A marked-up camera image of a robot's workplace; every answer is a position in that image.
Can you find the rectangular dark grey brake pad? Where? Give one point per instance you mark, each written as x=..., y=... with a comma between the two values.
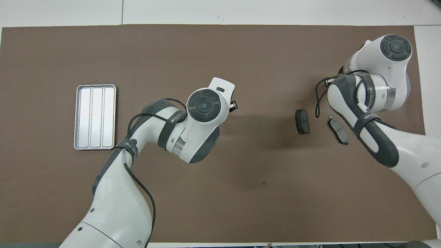
x=302, y=122

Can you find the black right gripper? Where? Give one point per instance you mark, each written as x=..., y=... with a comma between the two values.
x=342, y=71

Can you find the brown paper table mat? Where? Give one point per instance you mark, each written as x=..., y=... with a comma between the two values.
x=241, y=51

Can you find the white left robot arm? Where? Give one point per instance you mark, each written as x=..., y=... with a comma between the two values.
x=117, y=206

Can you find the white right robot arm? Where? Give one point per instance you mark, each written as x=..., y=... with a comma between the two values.
x=423, y=172

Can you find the silver metal tray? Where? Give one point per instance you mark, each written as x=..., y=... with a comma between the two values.
x=96, y=117

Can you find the curved dark grey brake pad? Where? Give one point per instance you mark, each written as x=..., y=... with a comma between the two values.
x=339, y=132

